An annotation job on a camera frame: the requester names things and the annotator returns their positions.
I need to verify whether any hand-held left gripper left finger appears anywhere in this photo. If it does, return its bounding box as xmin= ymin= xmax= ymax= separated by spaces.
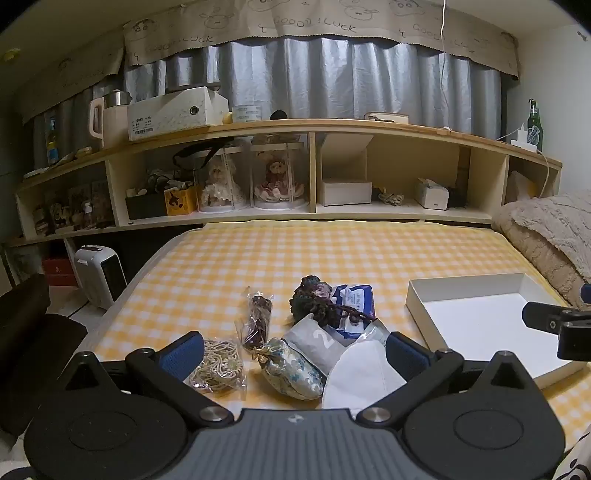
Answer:
xmin=65 ymin=331 xmax=234 ymax=428

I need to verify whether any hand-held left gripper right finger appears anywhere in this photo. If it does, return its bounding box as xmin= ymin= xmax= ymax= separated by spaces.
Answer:
xmin=358 ymin=331 xmax=536 ymax=425

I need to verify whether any bagged cream cord bundle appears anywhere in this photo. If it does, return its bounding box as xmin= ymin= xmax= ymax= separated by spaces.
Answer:
xmin=185 ymin=337 xmax=248 ymax=400

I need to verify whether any white face mask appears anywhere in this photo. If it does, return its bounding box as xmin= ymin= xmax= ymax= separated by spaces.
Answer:
xmin=321 ymin=323 xmax=410 ymax=411

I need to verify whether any shallow white cardboard box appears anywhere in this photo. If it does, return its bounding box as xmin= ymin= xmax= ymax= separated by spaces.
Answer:
xmin=405 ymin=273 xmax=587 ymax=390

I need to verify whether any blue white tissue packet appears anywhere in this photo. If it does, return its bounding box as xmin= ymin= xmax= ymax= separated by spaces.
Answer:
xmin=330 ymin=283 xmax=378 ymax=340

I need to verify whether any bagged brown cord bundle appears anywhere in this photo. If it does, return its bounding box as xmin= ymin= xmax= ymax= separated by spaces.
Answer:
xmin=235 ymin=287 xmax=274 ymax=352

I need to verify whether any white numbered packet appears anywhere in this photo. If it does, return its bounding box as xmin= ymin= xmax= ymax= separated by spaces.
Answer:
xmin=281 ymin=314 xmax=346 ymax=376

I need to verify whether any floral fabric sachet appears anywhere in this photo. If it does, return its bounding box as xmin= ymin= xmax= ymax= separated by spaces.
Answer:
xmin=252 ymin=337 xmax=327 ymax=401

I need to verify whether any dark crochet yarn piece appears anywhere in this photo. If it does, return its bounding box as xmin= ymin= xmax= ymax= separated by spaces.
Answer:
xmin=289 ymin=275 xmax=378 ymax=329

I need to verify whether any beige textured blanket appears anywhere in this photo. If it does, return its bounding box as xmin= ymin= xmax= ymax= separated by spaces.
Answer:
xmin=490 ymin=191 xmax=591 ymax=311

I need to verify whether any white space heater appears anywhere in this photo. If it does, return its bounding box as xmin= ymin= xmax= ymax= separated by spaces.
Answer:
xmin=74 ymin=245 xmax=128 ymax=310

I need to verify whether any white printed cloth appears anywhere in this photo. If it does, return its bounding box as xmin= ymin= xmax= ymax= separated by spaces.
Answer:
xmin=551 ymin=429 xmax=591 ymax=480

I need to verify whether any white plastic bag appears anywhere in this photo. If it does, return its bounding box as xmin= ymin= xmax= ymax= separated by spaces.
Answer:
xmin=506 ymin=170 xmax=539 ymax=202

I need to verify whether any yellow checked bed sheet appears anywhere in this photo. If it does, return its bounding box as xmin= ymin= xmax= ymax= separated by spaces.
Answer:
xmin=87 ymin=220 xmax=591 ymax=444

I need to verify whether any red box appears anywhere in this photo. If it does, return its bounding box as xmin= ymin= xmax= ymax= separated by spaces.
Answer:
xmin=42 ymin=256 xmax=79 ymax=288

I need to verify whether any black chair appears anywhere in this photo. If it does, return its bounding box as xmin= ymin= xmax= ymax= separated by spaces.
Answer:
xmin=0 ymin=273 xmax=89 ymax=437

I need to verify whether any black storage box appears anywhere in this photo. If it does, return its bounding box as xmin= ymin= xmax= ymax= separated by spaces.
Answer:
xmin=125 ymin=193 xmax=168 ymax=221

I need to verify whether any yellow printed box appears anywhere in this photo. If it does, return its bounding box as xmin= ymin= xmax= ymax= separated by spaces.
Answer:
xmin=164 ymin=186 xmax=199 ymax=217

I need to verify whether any white tissue box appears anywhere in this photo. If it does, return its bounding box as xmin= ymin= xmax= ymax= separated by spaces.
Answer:
xmin=413 ymin=178 xmax=450 ymax=211

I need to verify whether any white power adapter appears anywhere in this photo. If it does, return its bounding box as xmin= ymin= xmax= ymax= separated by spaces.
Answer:
xmin=510 ymin=124 xmax=539 ymax=151

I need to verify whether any green glass bottle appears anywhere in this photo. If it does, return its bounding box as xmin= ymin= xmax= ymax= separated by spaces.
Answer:
xmin=526 ymin=98 xmax=545 ymax=153

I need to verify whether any small white carton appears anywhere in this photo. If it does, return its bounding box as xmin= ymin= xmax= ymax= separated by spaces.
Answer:
xmin=321 ymin=179 xmax=373 ymax=207

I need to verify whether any cream dress doll display case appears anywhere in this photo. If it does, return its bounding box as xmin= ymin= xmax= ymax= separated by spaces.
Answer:
xmin=199 ymin=147 xmax=248 ymax=213

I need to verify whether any wooden shelf unit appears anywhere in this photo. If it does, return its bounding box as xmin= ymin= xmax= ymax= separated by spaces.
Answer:
xmin=14 ymin=119 xmax=563 ymax=246

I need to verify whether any white plastic jug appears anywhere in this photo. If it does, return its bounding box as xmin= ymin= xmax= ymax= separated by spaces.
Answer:
xmin=89 ymin=98 xmax=131 ymax=150

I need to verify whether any white labelled box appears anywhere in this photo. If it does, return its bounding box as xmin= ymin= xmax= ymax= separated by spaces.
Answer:
xmin=127 ymin=87 xmax=230 ymax=141

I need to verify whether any blue labelled bottle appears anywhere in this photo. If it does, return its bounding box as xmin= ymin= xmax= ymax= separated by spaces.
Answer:
xmin=45 ymin=115 xmax=61 ymax=168

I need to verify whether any grey curtain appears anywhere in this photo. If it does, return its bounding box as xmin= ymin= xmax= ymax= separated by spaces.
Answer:
xmin=32 ymin=36 xmax=505 ymax=172

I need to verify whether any beige printed curtain valance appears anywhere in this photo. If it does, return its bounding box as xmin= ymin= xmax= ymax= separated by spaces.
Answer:
xmin=122 ymin=0 xmax=520 ymax=82
xmin=16 ymin=45 xmax=126 ymax=124

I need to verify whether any black strap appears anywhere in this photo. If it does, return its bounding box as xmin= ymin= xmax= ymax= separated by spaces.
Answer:
xmin=172 ymin=143 xmax=228 ymax=171

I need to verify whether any white hanging cord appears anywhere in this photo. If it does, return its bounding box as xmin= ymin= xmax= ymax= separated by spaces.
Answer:
xmin=438 ymin=0 xmax=449 ymax=63

